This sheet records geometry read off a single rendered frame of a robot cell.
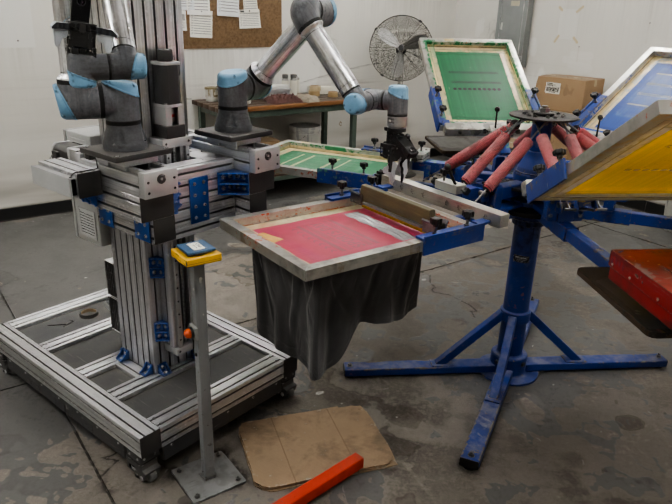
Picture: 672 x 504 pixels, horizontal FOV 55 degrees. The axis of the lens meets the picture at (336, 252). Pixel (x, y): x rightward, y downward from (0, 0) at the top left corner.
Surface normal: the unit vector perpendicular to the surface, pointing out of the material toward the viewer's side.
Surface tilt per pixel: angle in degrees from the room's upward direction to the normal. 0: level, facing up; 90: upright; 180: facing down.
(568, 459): 0
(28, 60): 90
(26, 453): 0
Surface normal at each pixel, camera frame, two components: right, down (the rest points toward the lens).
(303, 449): 0.03, -0.93
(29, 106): 0.58, 0.31
